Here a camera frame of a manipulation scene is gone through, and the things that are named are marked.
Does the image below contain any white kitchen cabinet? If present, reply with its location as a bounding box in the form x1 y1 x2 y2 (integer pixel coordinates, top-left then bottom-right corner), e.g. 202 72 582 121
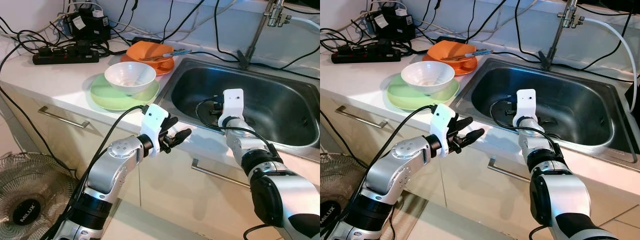
320 85 640 240
0 85 321 240

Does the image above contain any orange plate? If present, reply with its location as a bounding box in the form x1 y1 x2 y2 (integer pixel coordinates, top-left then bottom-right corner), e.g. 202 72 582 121
120 52 176 76
422 52 479 76

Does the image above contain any white bowl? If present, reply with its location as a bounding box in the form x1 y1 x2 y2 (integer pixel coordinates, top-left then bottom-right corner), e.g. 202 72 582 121
104 61 157 97
401 61 456 96

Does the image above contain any green plate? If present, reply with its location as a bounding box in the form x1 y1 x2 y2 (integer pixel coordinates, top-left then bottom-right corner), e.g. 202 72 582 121
90 72 161 112
386 73 460 111

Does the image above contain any stainless steel sink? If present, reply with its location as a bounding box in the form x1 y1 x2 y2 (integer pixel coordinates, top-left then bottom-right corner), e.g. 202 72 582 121
156 56 321 162
450 57 639 164

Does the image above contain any blue-ended chopstick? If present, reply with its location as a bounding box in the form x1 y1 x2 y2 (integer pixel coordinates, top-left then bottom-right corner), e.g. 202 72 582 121
440 51 491 62
142 49 194 61
140 51 191 62
442 49 494 61

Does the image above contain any metal faucet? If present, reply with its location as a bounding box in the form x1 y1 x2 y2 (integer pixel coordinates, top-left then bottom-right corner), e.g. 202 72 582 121
236 0 293 69
539 0 586 70

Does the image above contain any long black power strip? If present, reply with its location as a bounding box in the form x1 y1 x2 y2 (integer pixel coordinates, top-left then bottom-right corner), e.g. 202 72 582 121
32 45 101 65
331 45 401 64

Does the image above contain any black power adapter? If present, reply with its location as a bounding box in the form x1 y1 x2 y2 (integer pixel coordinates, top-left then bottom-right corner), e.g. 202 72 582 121
65 7 111 41
365 7 414 41

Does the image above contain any floor fan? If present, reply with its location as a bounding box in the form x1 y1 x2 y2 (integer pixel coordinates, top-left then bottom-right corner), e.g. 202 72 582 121
320 152 372 240
0 152 77 240

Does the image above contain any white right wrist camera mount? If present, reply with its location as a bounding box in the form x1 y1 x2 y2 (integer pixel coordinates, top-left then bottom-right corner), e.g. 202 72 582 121
222 89 245 121
516 89 538 121

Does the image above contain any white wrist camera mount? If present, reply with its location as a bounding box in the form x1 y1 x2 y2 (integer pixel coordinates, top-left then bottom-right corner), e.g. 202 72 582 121
140 104 170 155
430 103 457 158
516 89 538 121
222 89 245 121

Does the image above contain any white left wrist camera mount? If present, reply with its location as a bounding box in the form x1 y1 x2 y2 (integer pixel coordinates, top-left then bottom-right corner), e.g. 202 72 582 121
140 104 170 155
430 103 457 158

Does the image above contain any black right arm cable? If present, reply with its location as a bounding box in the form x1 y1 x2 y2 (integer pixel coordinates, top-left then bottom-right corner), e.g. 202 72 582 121
490 98 559 151
195 98 274 151

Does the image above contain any thick black cable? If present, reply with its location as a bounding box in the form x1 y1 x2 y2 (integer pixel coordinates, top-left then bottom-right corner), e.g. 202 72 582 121
213 0 247 64
513 0 547 64

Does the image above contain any thin black cable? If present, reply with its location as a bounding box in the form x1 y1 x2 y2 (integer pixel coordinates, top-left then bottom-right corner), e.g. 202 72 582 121
160 0 207 42
462 0 507 42

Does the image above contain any hanging black cable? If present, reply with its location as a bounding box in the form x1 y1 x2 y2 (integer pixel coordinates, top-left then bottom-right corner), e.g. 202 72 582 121
0 40 77 177
320 107 372 168

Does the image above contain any white hose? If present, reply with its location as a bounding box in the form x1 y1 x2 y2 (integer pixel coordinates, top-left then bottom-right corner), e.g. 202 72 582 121
582 17 640 99
290 15 321 32

